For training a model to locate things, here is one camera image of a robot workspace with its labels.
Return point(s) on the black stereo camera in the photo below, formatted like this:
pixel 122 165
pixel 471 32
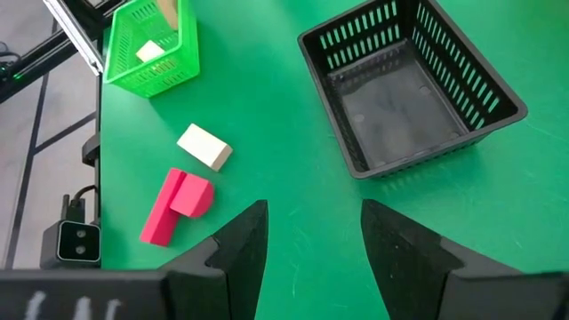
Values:
pixel 77 242

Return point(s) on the pink half-round block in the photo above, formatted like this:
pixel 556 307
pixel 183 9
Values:
pixel 191 195

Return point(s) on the black plastic basket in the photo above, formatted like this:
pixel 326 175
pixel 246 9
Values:
pixel 400 111

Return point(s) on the green plastic basket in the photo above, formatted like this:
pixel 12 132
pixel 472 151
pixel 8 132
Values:
pixel 182 66

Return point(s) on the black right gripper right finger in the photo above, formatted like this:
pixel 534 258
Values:
pixel 409 266

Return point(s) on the long wooden plank block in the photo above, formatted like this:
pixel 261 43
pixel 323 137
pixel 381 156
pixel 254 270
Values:
pixel 169 13

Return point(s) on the long pink block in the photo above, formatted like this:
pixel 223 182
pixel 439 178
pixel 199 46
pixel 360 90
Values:
pixel 155 226

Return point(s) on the short wooden block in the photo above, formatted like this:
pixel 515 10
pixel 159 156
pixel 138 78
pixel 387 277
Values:
pixel 200 144

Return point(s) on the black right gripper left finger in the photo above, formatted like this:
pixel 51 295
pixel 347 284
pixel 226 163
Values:
pixel 222 280

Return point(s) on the green table mat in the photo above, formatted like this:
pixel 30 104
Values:
pixel 289 133

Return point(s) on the silver metal bar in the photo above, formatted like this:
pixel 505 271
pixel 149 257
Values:
pixel 73 37

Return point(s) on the black table frame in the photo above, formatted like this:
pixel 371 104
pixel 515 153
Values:
pixel 89 13

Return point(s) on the wide wooden block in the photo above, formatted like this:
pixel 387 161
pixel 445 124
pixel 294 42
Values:
pixel 150 51

